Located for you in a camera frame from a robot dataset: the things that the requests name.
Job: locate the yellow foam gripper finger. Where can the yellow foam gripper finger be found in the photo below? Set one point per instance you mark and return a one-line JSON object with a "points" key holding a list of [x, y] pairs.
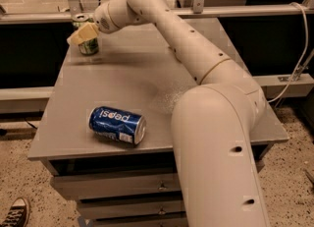
{"points": [[84, 33]]}

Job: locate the green soda can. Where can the green soda can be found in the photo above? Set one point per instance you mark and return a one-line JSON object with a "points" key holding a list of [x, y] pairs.
{"points": [[89, 47]]}

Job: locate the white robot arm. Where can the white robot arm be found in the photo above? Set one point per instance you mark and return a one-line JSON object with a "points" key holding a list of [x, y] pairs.
{"points": [[211, 122]]}

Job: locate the blue Pepsi can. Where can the blue Pepsi can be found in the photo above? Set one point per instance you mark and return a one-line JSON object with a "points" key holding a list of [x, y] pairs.
{"points": [[117, 124]]}

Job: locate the grey drawer cabinet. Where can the grey drawer cabinet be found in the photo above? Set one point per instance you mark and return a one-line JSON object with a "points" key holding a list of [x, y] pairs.
{"points": [[134, 71]]}

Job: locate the top grey drawer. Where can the top grey drawer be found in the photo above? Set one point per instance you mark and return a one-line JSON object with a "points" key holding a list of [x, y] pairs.
{"points": [[234, 177]]}

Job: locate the grey drawer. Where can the grey drawer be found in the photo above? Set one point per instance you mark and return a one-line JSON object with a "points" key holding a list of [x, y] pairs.
{"points": [[168, 220], [131, 207], [234, 177]]}

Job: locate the middle grey drawer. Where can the middle grey drawer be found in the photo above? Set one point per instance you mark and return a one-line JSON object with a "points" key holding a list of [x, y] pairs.
{"points": [[131, 207]]}

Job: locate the black white sneaker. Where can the black white sneaker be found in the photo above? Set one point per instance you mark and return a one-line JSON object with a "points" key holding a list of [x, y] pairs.
{"points": [[18, 214]]}

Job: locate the bottom grey drawer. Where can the bottom grey drawer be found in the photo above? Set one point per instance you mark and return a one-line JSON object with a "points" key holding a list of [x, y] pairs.
{"points": [[168, 220]]}

